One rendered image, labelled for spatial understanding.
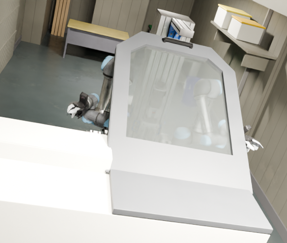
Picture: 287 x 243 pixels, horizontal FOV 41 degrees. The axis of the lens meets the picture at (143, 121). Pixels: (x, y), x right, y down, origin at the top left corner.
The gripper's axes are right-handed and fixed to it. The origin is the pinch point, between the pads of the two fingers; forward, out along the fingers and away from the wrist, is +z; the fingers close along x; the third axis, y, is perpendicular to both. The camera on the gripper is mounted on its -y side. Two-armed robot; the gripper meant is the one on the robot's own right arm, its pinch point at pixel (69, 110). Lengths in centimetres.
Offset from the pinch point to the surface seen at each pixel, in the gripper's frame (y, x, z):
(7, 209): -1, -25, 88
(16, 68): 182, 254, -353
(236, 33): -26, -47, -362
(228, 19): -33, -23, -415
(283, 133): 38, -155, -268
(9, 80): 178, 229, -301
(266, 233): -18, -118, 40
